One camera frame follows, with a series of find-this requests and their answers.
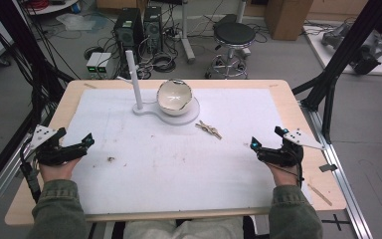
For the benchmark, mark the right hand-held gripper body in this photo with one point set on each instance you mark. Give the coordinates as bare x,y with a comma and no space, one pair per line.
286,156

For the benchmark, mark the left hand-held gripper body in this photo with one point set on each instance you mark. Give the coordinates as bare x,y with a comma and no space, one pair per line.
48,154

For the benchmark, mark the person's right hand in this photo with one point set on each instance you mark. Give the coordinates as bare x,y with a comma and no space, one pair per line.
283,176

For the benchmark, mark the person's left hand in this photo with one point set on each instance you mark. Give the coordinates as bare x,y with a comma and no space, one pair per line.
58,172

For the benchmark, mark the small brown crumb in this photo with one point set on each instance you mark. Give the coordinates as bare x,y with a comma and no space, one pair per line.
110,159

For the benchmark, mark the grey tape piece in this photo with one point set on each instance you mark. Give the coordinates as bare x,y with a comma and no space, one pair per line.
328,167

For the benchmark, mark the small metal keys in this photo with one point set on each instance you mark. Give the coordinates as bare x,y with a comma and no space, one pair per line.
208,129

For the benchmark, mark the thin wooden stick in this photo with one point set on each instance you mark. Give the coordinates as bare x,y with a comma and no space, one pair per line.
320,194

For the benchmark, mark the white table mat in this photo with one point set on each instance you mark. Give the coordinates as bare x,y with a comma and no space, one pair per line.
185,166

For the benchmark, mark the white stand with round base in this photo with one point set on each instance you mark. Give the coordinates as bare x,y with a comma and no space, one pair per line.
136,86

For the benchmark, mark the white power supply box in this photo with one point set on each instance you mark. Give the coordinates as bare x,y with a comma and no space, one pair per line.
93,64
104,64

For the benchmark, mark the white floor board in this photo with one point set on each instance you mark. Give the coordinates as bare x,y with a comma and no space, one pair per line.
328,56

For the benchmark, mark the white ceramic bowl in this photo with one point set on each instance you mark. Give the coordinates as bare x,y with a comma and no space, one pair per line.
174,98

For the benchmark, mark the black round stool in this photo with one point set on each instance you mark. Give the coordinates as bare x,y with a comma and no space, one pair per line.
233,35

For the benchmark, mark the person's legs in light trousers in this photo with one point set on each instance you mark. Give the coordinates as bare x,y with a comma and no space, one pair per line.
184,229

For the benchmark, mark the clear plastic sheet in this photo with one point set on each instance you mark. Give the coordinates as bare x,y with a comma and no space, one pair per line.
79,22

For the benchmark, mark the brown cardboard box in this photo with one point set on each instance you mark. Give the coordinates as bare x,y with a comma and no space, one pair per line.
288,18

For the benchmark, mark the large black computer tower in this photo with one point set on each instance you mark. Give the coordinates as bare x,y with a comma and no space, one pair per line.
127,31

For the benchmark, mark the grey machine on board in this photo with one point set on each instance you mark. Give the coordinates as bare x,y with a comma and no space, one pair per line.
368,49

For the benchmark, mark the white round table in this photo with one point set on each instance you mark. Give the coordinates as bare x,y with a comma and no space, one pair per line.
51,6

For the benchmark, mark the white table leg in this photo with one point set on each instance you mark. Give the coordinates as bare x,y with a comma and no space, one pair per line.
187,33

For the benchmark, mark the slim black computer tower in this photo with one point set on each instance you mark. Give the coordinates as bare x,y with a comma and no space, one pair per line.
153,28

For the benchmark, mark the aluminium rail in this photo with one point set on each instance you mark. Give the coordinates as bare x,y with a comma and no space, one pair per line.
0,192
341,172

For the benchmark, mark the black frame beam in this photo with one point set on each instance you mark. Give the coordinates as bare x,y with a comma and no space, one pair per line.
20,43
348,49

